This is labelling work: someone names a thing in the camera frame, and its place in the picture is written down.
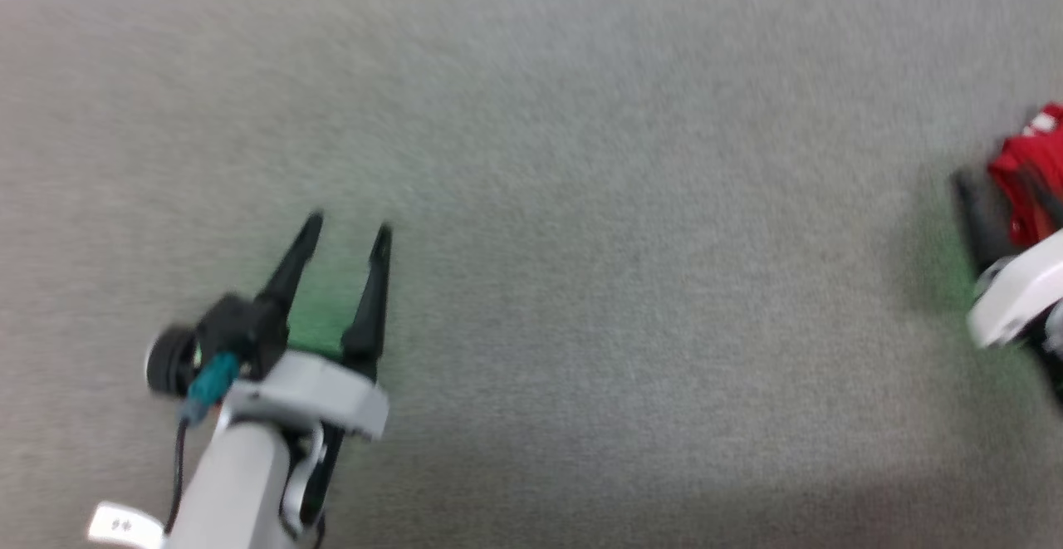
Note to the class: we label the grey fabric sofa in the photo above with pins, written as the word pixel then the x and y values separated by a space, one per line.
pixel 614 283

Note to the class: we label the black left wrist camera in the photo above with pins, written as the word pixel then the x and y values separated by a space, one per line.
pixel 224 337

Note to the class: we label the red and white jersey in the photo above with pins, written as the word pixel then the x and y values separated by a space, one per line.
pixel 1034 175

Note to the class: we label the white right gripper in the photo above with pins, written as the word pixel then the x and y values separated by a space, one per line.
pixel 1017 296

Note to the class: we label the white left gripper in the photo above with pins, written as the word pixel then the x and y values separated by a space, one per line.
pixel 320 395

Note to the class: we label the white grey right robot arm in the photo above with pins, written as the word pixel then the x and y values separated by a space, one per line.
pixel 1053 350

